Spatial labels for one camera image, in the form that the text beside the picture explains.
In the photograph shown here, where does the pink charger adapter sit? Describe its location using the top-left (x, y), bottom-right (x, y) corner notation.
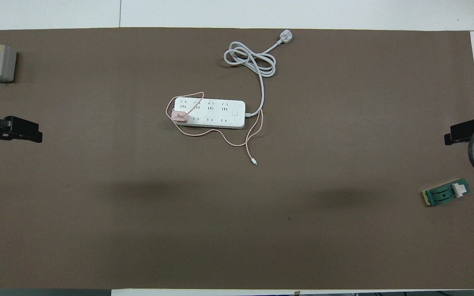
top-left (171, 109), bottom-right (190, 124)

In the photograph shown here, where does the white power strip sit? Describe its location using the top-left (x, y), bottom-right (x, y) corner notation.
top-left (173, 97), bottom-right (246, 130)

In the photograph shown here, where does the pink charging cable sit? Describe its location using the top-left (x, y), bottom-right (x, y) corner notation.
top-left (165, 91), bottom-right (264, 166)

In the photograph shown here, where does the brown table mat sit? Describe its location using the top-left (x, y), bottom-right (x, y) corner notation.
top-left (0, 27), bottom-right (474, 290)

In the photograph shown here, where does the green knife switch block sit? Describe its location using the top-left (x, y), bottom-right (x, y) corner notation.
top-left (421, 178), bottom-right (471, 206)

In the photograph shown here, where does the grey on-off switch box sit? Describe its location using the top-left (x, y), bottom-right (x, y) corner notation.
top-left (0, 44), bottom-right (17, 83)

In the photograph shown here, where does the white power cord with plug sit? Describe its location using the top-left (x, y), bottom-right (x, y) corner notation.
top-left (224, 30), bottom-right (294, 118)

